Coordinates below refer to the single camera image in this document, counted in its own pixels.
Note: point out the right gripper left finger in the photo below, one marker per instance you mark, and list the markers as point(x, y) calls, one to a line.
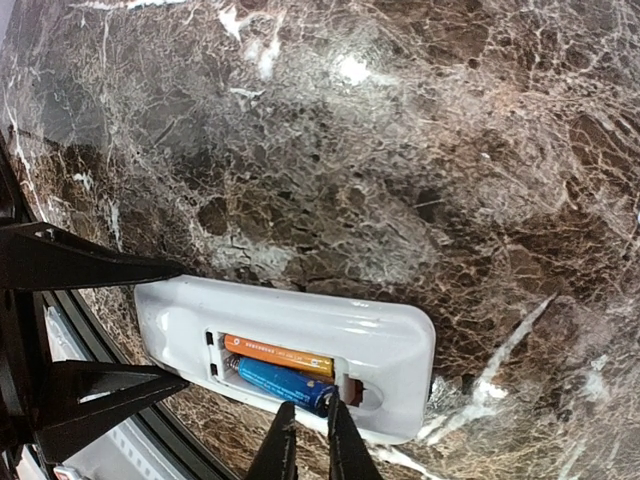
point(276, 457)

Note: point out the orange battery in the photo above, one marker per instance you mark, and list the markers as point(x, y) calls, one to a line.
point(302, 361)

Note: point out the white slotted cable duct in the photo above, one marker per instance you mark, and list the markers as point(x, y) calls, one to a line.
point(124, 452)

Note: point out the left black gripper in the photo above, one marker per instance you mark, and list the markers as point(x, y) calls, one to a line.
point(59, 408)

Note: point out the white remote control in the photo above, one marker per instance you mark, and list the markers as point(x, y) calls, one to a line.
point(382, 353)

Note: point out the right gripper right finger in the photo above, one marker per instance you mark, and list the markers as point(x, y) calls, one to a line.
point(349, 456)

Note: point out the blue battery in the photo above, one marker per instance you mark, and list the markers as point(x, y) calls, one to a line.
point(288, 385)

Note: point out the black front rail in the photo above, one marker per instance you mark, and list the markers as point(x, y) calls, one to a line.
point(156, 421)

